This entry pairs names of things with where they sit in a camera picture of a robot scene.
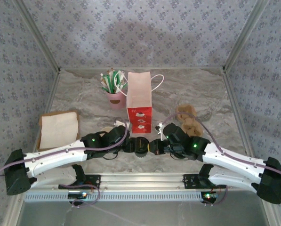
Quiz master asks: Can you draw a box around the lidded black coffee cup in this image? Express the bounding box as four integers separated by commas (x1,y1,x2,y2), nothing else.
133,137,148,157

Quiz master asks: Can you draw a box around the red white paper gift bag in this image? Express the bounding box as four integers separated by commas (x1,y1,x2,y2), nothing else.
114,71,165,134

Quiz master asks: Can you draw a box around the brown pulp cup carrier stack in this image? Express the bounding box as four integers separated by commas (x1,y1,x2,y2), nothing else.
177,105,204,138

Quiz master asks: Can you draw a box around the pink holder cup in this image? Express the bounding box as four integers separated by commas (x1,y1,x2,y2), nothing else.
107,90,126,111

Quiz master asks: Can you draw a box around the white paper napkin stack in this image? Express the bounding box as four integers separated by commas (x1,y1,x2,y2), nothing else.
39,112,80,149

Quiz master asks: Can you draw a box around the circuit board with LEDs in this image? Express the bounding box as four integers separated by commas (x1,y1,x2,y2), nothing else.
68,192,88,201
201,192,219,203

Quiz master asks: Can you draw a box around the pale brown stick packet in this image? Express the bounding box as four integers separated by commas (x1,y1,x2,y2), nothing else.
100,73,108,89

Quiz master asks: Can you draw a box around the grey metal sheet panel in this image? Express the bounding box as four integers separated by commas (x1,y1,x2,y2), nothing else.
17,191,272,226

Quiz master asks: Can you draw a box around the wide aluminium mounting rail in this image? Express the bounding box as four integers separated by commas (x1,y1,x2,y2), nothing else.
14,172,272,192

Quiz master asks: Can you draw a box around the purple robot arm cable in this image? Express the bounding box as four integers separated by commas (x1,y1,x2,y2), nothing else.
160,113,281,207
0,117,131,209

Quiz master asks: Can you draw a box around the grey slotted cable duct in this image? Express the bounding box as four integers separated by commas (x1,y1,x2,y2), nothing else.
24,191,210,202

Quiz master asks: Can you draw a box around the aluminium table side rail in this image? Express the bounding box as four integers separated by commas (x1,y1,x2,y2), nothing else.
222,69,259,172
24,69,61,175

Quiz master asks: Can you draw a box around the thin aluminium table edge rail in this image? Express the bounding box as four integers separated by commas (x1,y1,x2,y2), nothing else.
59,66,225,71

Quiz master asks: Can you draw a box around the aluminium corner post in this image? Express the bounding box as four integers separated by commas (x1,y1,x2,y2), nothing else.
222,0,272,73
13,0,61,73

